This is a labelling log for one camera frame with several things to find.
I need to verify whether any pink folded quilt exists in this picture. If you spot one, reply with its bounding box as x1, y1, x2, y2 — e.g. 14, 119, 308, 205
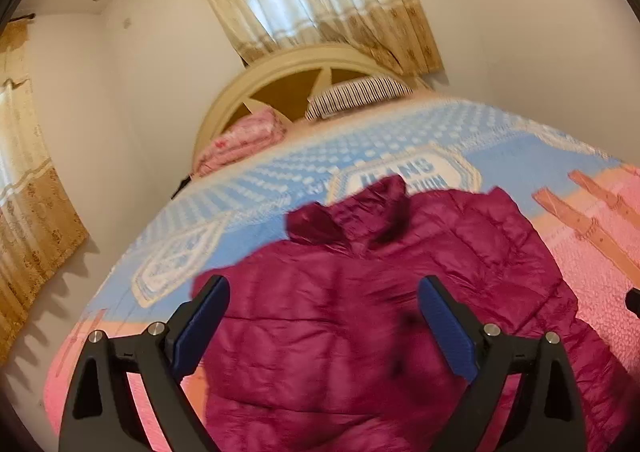
192, 107, 287, 178

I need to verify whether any pink and blue printed blanket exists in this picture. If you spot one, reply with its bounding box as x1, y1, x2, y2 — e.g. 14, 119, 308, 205
42, 92, 640, 452

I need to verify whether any striped pillow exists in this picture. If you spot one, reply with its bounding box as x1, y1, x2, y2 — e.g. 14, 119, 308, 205
304, 75, 415, 122

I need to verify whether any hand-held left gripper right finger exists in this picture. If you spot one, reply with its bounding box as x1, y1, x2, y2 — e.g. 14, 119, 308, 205
417, 275, 586, 452

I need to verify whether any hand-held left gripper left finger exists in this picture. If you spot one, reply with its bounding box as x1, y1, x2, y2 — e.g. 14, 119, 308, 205
59, 275, 232, 452

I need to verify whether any cream wooden bed headboard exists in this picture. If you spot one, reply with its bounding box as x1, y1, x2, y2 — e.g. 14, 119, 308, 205
192, 43, 431, 174

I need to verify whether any maroon puffer jacket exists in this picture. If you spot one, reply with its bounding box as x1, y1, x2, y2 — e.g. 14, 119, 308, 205
192, 175, 633, 452

